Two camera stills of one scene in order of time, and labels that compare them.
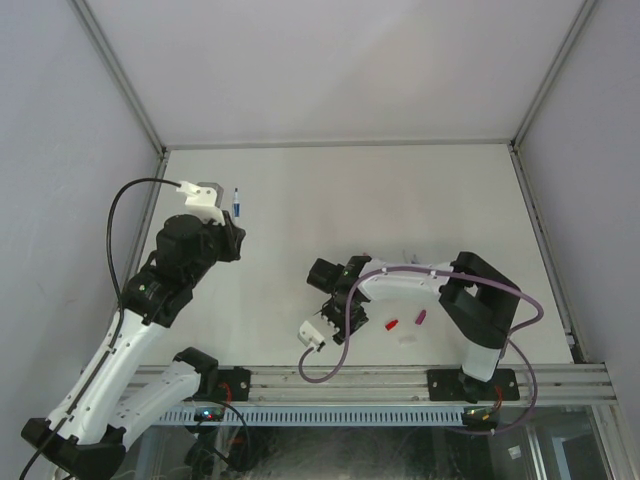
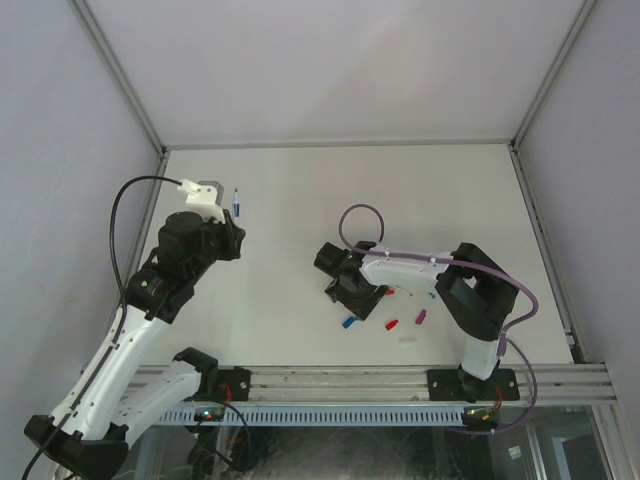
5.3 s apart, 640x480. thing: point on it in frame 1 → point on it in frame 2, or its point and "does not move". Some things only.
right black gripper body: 347,313 → 355,298
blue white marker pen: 236,205 does not move
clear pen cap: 408,339 does not move
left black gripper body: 233,235 does not move
